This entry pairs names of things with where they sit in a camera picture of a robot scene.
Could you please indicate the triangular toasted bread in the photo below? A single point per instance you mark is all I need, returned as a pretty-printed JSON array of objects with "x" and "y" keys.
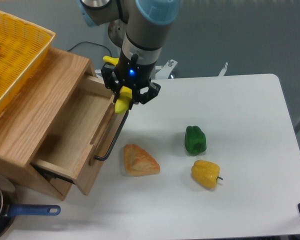
[{"x": 138, "y": 162}]

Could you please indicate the green bell pepper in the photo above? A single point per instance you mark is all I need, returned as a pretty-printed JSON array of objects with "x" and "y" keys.
[{"x": 195, "y": 141}]

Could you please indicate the white metal bracket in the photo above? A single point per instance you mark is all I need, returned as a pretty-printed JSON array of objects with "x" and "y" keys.
[{"x": 223, "y": 70}]

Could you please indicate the yellow banana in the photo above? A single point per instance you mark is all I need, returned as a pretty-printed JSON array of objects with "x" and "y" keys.
[{"x": 122, "y": 104}]

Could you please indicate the black drawer handle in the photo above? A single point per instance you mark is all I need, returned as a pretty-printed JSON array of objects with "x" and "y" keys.
[{"x": 110, "y": 137}]

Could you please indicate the wooden drawer cabinet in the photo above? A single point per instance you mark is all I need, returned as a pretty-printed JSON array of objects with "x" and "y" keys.
[{"x": 27, "y": 120}]

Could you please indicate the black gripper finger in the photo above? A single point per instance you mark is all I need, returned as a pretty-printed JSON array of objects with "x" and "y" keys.
[
  {"x": 111, "y": 79},
  {"x": 144, "y": 95}
]

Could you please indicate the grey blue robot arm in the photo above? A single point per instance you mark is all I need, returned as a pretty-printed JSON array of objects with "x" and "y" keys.
[{"x": 146, "y": 24}]

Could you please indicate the yellow plastic basket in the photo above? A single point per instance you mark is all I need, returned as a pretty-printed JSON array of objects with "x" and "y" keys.
[{"x": 23, "y": 47}]

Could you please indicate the blue handled black pan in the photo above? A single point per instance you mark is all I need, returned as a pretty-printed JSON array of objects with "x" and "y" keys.
[{"x": 11, "y": 208}]

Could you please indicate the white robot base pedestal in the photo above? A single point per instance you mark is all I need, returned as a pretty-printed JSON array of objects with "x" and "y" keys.
[{"x": 116, "y": 33}]

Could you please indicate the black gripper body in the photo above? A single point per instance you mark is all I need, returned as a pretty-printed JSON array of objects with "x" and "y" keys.
[{"x": 134, "y": 75}]

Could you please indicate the yellow bell pepper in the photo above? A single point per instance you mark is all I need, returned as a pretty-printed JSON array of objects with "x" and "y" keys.
[{"x": 205, "y": 173}]

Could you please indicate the open wooden top drawer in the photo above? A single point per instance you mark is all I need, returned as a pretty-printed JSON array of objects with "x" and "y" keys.
[{"x": 65, "y": 157}]

